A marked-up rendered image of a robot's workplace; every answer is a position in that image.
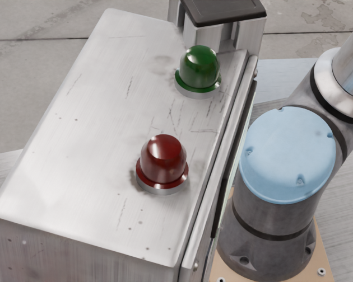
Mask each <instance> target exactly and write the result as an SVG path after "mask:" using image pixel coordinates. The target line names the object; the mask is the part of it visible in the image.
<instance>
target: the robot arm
mask: <svg viewBox="0 0 353 282"><path fill-rule="evenodd" d="M352 150H353V32H352V34H351V35H350V36H349V38H348V39H347V40H346V41H345V43H344V44H343V45H342V46H341V47H338V48H333V49H329V50H327V51H325V52H324V53H323V54H322V55H321V56H320V57H319V58H318V60H317V61H316V62H315V63H314V65H313V66H312V67H311V69H310V70H309V72H308V73H307V74H306V76H305V77H304V78H303V80H302V81H301V82H300V84H299V85H298V86H297V88H296V89H295V90H294V91H293V93H292V94H291V95H290V96H289V97H288V98H287V100H286V101H285V102H284V103H283V104H282V105H281V107H280V108H279V109H278V110H277V109H273V110H270V111H268V112H266V113H264V114H263V115H261V116H260V117H259V118H257V119H256V120H255V121H254V123H253V124H252V125H251V126H250V128H249V129H248V131H247V134H246V137H245V142H244V145H243V149H242V152H241V155H240V159H239V166H238V171H237V175H236V180H235V186H234V192H233V195H232V197H231V198H229V199H228V200H227V203H226V208H225V212H224V217H223V221H222V224H223V229H222V231H221V232H220V233H219V237H218V241H217V246H216V249H217V251H218V253H219V255H220V257H221V258H222V260H223V261H224V263H226V264H227V266H228V267H229V268H231V269H232V270H233V271H235V272H236V273H237V274H239V275H241V276H243V277H245V278H247V279H250V280H254V281H258V282H281V281H285V280H288V279H291V278H293V277H294V276H296V275H297V274H299V273H300V272H302V271H303V270H304V269H305V267H306V266H307V264H308V263H309V261H310V259H311V258H312V255H313V252H314V249H315V245H316V239H317V234H316V229H315V224H314V218H313V217H314V214H315V211H316V209H317V206H318V203H319V200H320V198H321V196H322V194H323V192H324V191H325V189H326V187H327V186H328V184H329V183H330V182H331V180H332V179H333V178H334V176H335V174H336V173H337V172H338V170H339V169H340V168H341V166H342V165H343V163H344V162H345V160H346V159H347V157H348V156H349V155H350V153H351V152H352Z"/></svg>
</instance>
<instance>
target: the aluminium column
mask: <svg viewBox="0 0 353 282"><path fill-rule="evenodd" d="M266 20H267V13H266V9H265V8H264V6H263V4H262V3H261V1H260V0H169V8H168V20H167V21H168V22H172V23H173V24H174V25H175V27H183V25H184V31H183V41H184V43H185V45H186V47H187V49H189V48H191V47H192V46H195V45H204V46H207V47H209V48H211V49H212V50H213V51H214V52H215V53H218V52H219V46H220V41H222V40H229V39H232V40H234V43H233V46H234V48H235V49H247V50H248V52H249V56H250V55H256V56H257V57H258V54H259V50H260V46H261V41H262V36H263V32H264V27H265V23H266ZM216 246H217V243H216ZM215 251H216V247H215V250H214V253H213V257H212V260H211V263H210V267H209V270H208V274H207V277H206V281H205V282H209V278H210V273H211V269H212V264H213V259H214V255H215Z"/></svg>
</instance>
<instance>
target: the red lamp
mask: <svg viewBox="0 0 353 282"><path fill-rule="evenodd" d="M186 159H187V152H186V150H185V147H184V146H183V145H182V143H181V142H180V141H178V140H177V138H176V137H174V136H172V135H168V134H159V135H156V136H154V137H152V138H151V139H149V140H148V141H147V142H146V143H145V144H144V145H143V146H142V149H141V156H140V158H139V159H138V160H137V163H136V175H135V176H136V180H137V182H138V184H139V185H140V186H141V187H142V188H143V189H144V190H145V191H147V192H149V193H151V194H154V195H162V196H165V195H171V194H174V193H176V192H178V191H180V190H181V189H182V188H183V187H184V186H185V185H186V183H187V179H188V172H189V167H188V164H187V161H186Z"/></svg>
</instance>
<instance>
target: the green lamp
mask: <svg viewBox="0 0 353 282"><path fill-rule="evenodd" d="M219 70H220V60H219V58H218V56H217V55H216V53H215V52H214V51H213V50H212V49H211V48H209V47H207V46H204V45H195V46H192V47H191V48H189V49H188V50H187V51H186V52H185V53H184V54H182V56H181V58H180V65H179V67H178V68H177V70H176V71H175V78H174V84H175V88H176V89H177V90H178V91H179V92H180V93H181V94H182V95H183V96H185V97H188V98H192V99H195V100H204V99H207V98H211V97H213V96H214V95H216V94H217V93H218V91H219V90H220V86H221V74H220V72H219Z"/></svg>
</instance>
